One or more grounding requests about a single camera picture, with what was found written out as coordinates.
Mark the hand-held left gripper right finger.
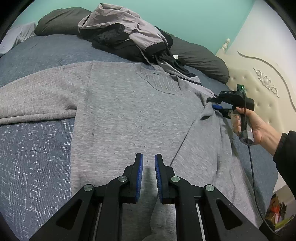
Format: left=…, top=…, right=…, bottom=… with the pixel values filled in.
left=154, top=153, right=269, bottom=241

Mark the person's right hand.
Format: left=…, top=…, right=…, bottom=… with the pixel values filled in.
left=230, top=107, right=284, bottom=156

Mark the cream tufted headboard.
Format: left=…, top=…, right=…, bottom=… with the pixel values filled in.
left=215, top=38, right=296, bottom=137

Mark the colourful packaging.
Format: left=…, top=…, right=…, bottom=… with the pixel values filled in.
left=265, top=193, right=293, bottom=232

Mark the light grey blanket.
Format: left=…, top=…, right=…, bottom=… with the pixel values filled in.
left=0, top=22, right=37, bottom=57

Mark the black garment with white trim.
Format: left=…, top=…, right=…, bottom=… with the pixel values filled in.
left=91, top=25, right=192, bottom=75

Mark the dark grey rolled duvet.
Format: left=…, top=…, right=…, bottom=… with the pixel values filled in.
left=34, top=7, right=230, bottom=84

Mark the grey knit sweater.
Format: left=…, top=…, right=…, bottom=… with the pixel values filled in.
left=0, top=61, right=273, bottom=241

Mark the person's right forearm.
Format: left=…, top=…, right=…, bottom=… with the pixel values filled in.
left=273, top=131, right=296, bottom=186

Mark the light grey and black jacket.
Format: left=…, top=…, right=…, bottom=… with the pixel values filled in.
left=77, top=3, right=215, bottom=98

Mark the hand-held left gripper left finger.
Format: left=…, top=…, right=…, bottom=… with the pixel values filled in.
left=29, top=153, right=144, bottom=241

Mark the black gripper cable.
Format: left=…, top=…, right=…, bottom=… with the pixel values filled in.
left=247, top=143, right=281, bottom=233

